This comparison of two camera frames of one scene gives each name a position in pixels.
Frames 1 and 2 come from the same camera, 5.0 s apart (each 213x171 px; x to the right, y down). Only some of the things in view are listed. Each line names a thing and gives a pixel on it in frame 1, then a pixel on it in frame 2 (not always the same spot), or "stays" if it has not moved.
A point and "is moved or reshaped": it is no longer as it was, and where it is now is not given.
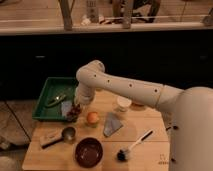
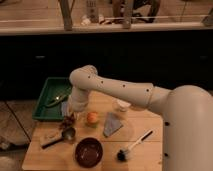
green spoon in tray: (56, 100) stays
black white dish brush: (123, 154) stays
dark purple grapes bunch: (74, 112) is moved or reshaped
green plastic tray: (56, 90) stays
